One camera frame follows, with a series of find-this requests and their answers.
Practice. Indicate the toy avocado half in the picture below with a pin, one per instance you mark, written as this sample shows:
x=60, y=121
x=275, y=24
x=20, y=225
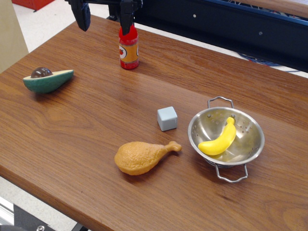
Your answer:
x=43, y=80

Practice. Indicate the metal colander with handles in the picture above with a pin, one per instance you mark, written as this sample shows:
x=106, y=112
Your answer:
x=208, y=124

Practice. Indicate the yellow toy banana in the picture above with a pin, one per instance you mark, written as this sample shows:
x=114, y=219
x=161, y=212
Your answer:
x=223, y=142

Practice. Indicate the red box on floor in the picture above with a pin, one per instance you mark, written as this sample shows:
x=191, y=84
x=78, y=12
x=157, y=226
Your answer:
x=32, y=4

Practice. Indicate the orange toy chicken drumstick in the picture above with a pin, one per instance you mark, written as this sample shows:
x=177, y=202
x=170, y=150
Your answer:
x=136, y=158

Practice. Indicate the grey toy cube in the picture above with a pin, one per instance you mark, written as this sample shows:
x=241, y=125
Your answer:
x=167, y=118

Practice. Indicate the black metal bracket with screw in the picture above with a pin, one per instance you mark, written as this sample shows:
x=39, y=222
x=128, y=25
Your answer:
x=29, y=222

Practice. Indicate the red toy ketchup bottle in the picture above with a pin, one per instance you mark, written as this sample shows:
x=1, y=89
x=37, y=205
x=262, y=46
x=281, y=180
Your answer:
x=129, y=49

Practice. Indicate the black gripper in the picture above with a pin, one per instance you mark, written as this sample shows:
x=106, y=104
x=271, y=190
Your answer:
x=81, y=11

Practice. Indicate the beige cabinet side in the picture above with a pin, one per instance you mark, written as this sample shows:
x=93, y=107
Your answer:
x=12, y=43

